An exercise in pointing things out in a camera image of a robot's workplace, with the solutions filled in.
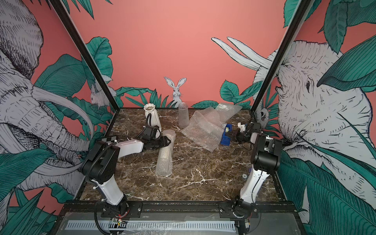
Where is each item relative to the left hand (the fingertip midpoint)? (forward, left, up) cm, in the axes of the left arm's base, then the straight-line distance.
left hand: (169, 140), depth 97 cm
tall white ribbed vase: (+15, +12, +16) cm, 25 cm away
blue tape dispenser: (-2, -38, +1) cm, 38 cm away
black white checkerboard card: (+3, +42, -2) cm, 42 cm away
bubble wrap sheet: (-13, +2, +1) cm, 14 cm away
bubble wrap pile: (+13, -26, -1) cm, 29 cm away
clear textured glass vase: (+15, -10, +3) cm, 18 cm away
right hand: (+4, -40, +3) cm, 40 cm away
